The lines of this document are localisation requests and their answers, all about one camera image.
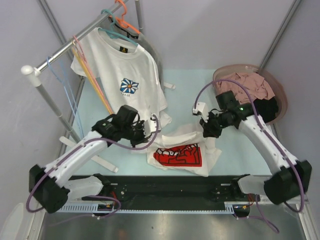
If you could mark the white rack foot rear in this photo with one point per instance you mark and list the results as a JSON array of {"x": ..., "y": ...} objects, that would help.
[{"x": 169, "y": 86}]

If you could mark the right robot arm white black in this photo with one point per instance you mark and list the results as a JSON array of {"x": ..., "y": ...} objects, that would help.
[{"x": 289, "y": 178}]

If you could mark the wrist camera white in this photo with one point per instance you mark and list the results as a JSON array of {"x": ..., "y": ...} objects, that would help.
[
  {"x": 151, "y": 125},
  {"x": 201, "y": 109}
]

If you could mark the white red coca-cola t shirt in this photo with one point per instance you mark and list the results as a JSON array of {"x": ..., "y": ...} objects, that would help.
[{"x": 184, "y": 149}]

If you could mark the white slotted cable duct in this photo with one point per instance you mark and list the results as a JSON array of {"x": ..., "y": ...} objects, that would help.
[{"x": 105, "y": 207}]

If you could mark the teal plastic hanger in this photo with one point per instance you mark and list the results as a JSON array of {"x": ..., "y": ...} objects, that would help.
[{"x": 111, "y": 31}]

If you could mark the orange plastic hanger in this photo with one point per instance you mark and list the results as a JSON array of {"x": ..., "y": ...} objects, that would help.
[{"x": 121, "y": 20}]

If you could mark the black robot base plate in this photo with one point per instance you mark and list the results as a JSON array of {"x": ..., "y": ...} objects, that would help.
[{"x": 173, "y": 191}]

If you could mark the yellow wire hanger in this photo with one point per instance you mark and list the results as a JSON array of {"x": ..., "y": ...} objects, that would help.
[{"x": 88, "y": 73}]

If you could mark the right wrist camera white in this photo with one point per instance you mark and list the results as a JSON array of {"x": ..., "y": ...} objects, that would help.
[{"x": 201, "y": 109}]

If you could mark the pink laundry basket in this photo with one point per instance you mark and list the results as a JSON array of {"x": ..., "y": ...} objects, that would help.
[{"x": 277, "y": 88}]

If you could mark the silver clothes rail rack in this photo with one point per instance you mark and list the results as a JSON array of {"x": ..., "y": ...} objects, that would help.
[{"x": 33, "y": 73}]

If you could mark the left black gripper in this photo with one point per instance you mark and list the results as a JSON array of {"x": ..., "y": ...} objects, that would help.
[{"x": 141, "y": 139}]

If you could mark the black garment in basket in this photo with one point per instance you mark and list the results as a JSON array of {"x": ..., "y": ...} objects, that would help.
[{"x": 267, "y": 108}]

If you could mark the blue wire hanger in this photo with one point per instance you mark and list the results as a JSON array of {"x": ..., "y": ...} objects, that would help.
[{"x": 69, "y": 94}]

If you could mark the pink wire hanger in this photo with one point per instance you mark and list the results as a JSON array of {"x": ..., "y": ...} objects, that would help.
[{"x": 77, "y": 46}]

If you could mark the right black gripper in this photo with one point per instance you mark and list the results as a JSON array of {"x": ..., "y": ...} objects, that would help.
[{"x": 208, "y": 131}]

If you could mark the white daisy t shirt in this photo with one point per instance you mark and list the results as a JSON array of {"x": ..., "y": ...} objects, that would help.
[{"x": 128, "y": 73}]

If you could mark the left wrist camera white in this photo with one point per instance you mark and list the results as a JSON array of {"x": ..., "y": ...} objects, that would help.
[{"x": 151, "y": 125}]

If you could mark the pink garment in basket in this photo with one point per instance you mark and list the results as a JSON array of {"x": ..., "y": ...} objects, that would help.
[{"x": 255, "y": 84}]

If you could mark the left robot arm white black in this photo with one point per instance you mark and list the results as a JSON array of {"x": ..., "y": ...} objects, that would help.
[{"x": 52, "y": 187}]

